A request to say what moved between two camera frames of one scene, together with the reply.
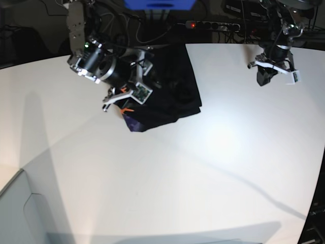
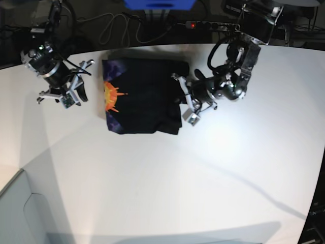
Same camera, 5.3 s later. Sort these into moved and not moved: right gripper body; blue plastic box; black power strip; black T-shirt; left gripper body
Moved: black T-shirt; right gripper body; left gripper body
Not moved: blue plastic box; black power strip
